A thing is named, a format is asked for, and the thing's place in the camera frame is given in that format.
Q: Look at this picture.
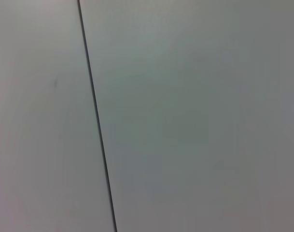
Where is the dark table panel seam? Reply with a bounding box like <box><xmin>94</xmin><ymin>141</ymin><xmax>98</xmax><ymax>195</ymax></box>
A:
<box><xmin>77</xmin><ymin>0</ymin><xmax>118</xmax><ymax>232</ymax></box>

